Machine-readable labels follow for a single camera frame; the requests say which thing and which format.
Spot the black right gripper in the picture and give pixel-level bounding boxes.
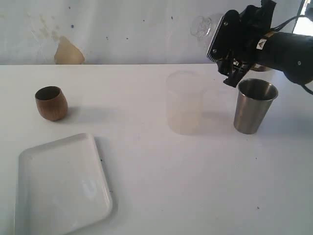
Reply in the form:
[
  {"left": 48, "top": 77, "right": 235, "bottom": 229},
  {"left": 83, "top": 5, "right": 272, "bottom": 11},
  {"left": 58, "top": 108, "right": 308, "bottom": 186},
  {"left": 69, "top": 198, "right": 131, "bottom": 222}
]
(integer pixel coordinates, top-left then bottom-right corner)
[{"left": 207, "top": 0, "right": 276, "bottom": 87}]

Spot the clear plastic shaker lid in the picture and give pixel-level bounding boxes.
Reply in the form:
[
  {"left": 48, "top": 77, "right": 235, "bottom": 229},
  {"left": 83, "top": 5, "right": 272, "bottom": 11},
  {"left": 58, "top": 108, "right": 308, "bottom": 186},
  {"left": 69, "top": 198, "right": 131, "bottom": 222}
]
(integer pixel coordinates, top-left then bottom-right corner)
[{"left": 190, "top": 14, "right": 221, "bottom": 41}]

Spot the stainless steel cup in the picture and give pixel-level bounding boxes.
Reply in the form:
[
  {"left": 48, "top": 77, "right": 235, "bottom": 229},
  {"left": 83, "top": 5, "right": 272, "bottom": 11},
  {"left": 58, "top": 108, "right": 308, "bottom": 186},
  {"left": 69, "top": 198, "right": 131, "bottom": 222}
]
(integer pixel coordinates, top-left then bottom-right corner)
[{"left": 233, "top": 78, "right": 278, "bottom": 135}]

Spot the brown wooden cup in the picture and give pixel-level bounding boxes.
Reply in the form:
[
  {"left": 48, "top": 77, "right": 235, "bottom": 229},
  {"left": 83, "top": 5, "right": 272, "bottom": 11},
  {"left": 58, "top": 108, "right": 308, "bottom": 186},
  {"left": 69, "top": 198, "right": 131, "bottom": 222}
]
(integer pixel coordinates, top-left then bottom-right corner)
[{"left": 35, "top": 86, "right": 68, "bottom": 121}]

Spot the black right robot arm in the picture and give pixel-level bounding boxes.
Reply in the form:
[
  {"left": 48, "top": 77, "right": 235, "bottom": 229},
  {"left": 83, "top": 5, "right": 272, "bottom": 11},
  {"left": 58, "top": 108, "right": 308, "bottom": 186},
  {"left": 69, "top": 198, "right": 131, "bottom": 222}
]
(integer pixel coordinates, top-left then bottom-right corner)
[{"left": 206, "top": 0, "right": 313, "bottom": 89}]

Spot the translucent white plastic beaker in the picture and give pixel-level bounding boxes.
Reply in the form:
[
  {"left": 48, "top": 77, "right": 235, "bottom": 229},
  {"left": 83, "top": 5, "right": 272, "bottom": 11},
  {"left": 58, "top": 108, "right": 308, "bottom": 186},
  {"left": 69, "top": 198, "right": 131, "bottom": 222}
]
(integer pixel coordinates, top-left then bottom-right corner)
[{"left": 166, "top": 71, "right": 206, "bottom": 135}]

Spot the white rectangular tray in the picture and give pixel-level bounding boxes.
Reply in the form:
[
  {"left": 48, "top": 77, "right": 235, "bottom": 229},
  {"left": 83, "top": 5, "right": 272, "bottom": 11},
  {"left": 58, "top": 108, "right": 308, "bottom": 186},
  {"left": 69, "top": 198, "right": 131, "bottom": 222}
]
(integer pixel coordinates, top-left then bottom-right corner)
[{"left": 14, "top": 133, "right": 113, "bottom": 235}]

